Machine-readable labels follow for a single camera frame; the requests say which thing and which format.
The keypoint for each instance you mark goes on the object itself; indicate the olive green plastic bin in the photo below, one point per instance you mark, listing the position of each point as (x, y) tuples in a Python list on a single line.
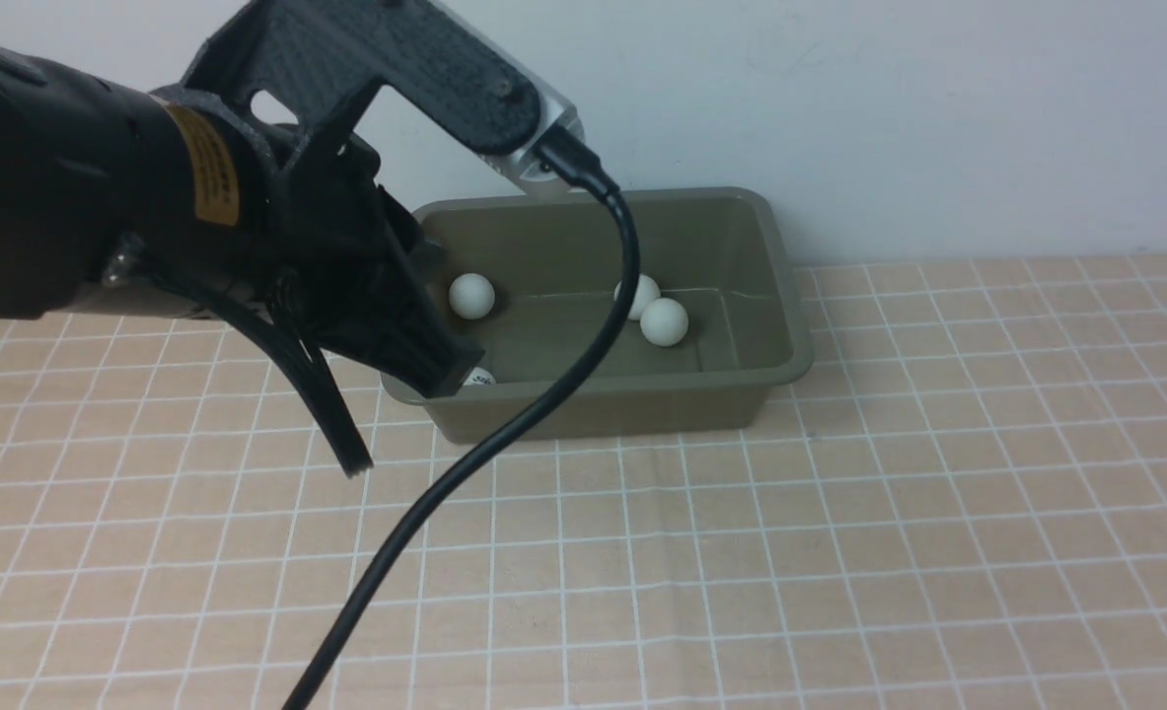
[(555, 266)]

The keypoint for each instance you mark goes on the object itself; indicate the white ball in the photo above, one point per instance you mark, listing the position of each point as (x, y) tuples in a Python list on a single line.
[(479, 376), (471, 296), (647, 292), (665, 322)]

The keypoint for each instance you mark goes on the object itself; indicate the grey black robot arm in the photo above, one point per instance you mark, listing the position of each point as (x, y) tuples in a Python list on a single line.
[(172, 206)]

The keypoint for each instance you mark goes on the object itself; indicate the peach checkered tablecloth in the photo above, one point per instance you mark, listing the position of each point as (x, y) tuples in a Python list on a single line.
[(962, 506)]

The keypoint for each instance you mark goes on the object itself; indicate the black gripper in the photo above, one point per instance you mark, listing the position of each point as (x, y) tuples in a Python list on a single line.
[(345, 270)]

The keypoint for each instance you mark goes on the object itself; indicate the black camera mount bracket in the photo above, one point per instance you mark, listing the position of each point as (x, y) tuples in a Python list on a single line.
[(327, 60)]

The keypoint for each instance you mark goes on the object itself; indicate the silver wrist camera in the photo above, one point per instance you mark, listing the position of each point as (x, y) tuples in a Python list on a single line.
[(525, 167)]

